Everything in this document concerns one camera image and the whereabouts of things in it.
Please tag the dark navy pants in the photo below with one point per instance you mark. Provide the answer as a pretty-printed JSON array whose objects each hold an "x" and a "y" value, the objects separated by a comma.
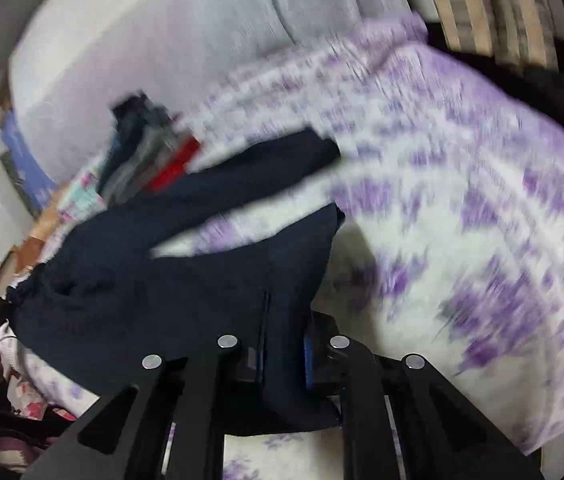
[{"x": 103, "y": 302}]

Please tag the red folded garment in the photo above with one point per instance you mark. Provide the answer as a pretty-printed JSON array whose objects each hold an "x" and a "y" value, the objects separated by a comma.
[{"x": 175, "y": 167}]

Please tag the purple floral bedspread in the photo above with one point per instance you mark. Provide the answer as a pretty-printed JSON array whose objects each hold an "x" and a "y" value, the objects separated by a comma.
[{"x": 453, "y": 245}]

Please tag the pastel patterned folded cloth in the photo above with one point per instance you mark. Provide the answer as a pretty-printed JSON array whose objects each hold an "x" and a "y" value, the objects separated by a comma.
[{"x": 80, "y": 201}]

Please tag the orange brown pillow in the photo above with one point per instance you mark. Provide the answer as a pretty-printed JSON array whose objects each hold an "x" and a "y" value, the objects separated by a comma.
[{"x": 29, "y": 252}]

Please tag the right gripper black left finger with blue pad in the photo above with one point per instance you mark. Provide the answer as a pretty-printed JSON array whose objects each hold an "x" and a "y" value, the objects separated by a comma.
[{"x": 168, "y": 424}]

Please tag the white embroidered headboard cover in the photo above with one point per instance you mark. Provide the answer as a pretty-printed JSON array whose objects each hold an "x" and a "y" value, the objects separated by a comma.
[{"x": 76, "y": 57}]

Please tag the blue picture poster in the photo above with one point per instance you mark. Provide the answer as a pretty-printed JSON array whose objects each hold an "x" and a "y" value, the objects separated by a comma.
[{"x": 31, "y": 183}]

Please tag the grey folded garment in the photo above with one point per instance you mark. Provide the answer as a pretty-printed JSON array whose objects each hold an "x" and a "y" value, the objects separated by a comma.
[{"x": 159, "y": 143}]

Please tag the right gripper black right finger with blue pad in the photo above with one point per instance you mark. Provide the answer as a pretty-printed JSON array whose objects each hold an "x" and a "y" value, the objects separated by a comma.
[{"x": 402, "y": 419}]

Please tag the dark blue folded jeans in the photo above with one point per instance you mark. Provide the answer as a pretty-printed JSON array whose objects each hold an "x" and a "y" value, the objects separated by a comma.
[{"x": 131, "y": 117}]

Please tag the beige checked curtain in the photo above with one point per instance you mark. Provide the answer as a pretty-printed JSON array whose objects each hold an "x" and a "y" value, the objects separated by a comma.
[{"x": 514, "y": 33}]

